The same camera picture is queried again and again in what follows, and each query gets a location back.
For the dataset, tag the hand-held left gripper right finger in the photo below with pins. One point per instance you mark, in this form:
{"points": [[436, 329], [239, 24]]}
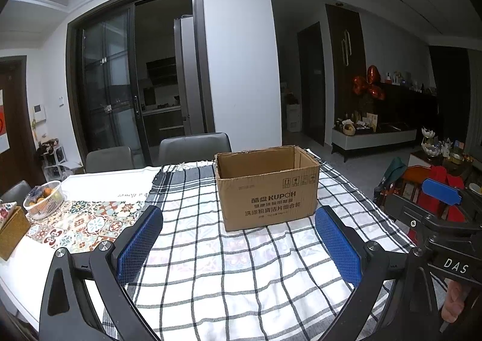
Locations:
{"points": [[339, 247]]}

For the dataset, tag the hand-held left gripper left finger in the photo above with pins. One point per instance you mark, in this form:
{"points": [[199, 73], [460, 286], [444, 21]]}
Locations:
{"points": [[137, 247]]}

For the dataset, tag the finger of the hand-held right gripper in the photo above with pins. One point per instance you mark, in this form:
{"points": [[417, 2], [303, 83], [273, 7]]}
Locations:
{"points": [[442, 191], [395, 207]]}

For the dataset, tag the brown cardboard box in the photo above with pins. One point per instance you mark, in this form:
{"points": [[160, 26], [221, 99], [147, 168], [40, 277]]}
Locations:
{"points": [[263, 201]]}

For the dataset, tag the person's right hand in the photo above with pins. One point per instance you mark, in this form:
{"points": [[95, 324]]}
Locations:
{"points": [[453, 299]]}

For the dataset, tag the red cloth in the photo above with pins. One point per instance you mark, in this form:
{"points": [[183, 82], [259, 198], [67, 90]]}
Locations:
{"points": [[440, 173]]}

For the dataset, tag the wooden chair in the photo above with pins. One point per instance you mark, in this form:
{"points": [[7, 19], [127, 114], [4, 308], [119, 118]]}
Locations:
{"points": [[410, 177]]}

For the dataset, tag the coffee table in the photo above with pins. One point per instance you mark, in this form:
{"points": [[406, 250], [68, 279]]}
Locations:
{"points": [[418, 158]]}

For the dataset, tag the patterned table runner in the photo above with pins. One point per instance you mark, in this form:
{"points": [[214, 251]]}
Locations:
{"points": [[94, 220]]}

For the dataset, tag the white lotus ornament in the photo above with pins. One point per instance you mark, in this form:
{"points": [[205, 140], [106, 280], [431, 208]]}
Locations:
{"points": [[430, 141]]}

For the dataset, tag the white low tv cabinet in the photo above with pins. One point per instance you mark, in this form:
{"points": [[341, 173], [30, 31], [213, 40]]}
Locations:
{"points": [[372, 139]]}

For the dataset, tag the dark sideboard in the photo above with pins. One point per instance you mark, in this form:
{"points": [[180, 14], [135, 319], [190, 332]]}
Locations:
{"points": [[406, 107]]}

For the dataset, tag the checked grey white tablecloth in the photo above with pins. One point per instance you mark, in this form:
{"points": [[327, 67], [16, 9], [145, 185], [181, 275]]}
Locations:
{"points": [[226, 269]]}

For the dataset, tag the round wicker basket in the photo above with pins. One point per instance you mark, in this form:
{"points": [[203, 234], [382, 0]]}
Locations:
{"points": [[348, 128]]}

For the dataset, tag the grey chair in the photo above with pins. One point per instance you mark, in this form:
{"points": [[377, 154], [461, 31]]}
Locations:
{"points": [[15, 192], [194, 147], [109, 158]]}

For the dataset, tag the white fruit basket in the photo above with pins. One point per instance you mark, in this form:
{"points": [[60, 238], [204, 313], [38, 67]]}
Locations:
{"points": [[43, 207]]}

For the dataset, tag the white storage rack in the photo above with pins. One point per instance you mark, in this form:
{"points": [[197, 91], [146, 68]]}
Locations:
{"points": [[52, 160]]}

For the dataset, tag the wicker tissue box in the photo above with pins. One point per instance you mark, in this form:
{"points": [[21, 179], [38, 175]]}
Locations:
{"points": [[13, 231]]}

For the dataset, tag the red balloon cluster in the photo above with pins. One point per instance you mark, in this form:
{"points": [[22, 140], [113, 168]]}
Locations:
{"points": [[372, 75]]}

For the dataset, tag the white storage box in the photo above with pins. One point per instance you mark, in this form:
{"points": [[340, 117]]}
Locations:
{"points": [[293, 119]]}

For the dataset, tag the sliding glass door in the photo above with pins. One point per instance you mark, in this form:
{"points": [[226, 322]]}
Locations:
{"points": [[109, 100]]}

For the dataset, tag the dark interior door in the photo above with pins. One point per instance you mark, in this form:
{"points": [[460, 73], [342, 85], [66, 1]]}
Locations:
{"points": [[311, 81]]}

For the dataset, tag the white intercom panel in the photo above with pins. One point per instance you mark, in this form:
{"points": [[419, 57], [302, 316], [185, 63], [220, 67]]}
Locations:
{"points": [[39, 113]]}

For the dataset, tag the black range hood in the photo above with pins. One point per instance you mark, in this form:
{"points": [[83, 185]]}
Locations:
{"points": [[162, 71]]}

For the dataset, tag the brown entrance door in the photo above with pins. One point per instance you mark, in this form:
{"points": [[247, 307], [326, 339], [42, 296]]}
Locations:
{"points": [[20, 100]]}

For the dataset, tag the tall dark cabinet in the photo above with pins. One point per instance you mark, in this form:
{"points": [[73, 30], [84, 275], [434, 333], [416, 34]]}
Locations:
{"points": [[344, 24]]}

